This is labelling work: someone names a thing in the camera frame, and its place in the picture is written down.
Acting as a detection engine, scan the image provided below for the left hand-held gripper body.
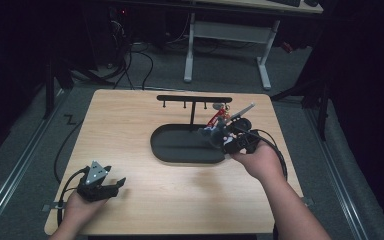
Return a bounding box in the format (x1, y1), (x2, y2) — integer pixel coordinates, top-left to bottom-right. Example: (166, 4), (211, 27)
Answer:
(76, 160), (121, 203)

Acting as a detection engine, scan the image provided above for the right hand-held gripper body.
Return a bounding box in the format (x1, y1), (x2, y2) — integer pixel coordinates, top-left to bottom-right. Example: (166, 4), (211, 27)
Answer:
(229, 102), (261, 155)

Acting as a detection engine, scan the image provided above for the dark plush toy keychain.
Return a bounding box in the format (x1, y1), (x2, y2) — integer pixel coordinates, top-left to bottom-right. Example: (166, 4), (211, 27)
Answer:
(198, 103), (235, 150)

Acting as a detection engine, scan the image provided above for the black key rack with tray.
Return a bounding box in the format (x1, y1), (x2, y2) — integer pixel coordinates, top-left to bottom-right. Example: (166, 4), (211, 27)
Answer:
(149, 94), (233, 165)

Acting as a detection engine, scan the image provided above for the person's right hand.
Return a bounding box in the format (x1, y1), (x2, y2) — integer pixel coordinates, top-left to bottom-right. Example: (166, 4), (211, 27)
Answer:
(229, 141), (288, 184)

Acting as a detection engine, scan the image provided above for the person's left hand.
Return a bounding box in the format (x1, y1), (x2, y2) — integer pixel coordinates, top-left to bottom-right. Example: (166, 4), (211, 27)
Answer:
(60, 191), (108, 229)

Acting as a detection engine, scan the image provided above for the black metal stand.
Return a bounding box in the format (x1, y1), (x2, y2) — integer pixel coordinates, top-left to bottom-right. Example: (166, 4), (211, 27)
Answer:
(269, 78), (332, 141)
(42, 58), (75, 120)

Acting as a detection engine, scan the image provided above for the small red object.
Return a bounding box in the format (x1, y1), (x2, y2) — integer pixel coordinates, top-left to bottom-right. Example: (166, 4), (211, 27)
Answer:
(280, 41), (295, 54)

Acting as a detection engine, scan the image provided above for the white-framed desk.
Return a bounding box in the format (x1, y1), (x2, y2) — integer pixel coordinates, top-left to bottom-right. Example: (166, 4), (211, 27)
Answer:
(183, 0), (324, 91)

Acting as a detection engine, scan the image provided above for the dark computer tower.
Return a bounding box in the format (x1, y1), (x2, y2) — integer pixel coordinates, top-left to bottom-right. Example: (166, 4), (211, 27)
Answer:
(89, 5), (132, 69)

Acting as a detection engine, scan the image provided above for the black keyboard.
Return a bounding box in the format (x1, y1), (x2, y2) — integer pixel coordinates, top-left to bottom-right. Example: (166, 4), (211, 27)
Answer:
(269, 0), (302, 8)

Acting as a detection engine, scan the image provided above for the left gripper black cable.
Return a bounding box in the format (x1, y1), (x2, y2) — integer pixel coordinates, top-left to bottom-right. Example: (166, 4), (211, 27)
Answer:
(56, 166), (90, 228)

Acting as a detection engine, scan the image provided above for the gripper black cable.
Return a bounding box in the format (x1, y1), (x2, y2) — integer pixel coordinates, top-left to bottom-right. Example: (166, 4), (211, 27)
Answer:
(56, 166), (90, 228)
(243, 128), (289, 183)

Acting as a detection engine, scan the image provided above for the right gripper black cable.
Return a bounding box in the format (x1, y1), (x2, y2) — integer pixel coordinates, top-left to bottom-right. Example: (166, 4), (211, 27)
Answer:
(243, 128), (289, 183)

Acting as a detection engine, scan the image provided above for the long black floor cable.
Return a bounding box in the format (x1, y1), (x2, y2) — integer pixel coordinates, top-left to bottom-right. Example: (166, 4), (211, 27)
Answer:
(53, 119), (85, 185)

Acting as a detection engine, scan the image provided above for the metal floor rail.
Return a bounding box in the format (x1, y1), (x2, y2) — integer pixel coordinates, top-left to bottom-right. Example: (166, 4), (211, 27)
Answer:
(303, 107), (370, 240)
(0, 88), (66, 234)

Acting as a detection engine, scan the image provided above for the black floor cable bundle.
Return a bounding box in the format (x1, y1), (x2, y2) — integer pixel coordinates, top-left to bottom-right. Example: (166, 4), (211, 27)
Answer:
(112, 42), (155, 91)

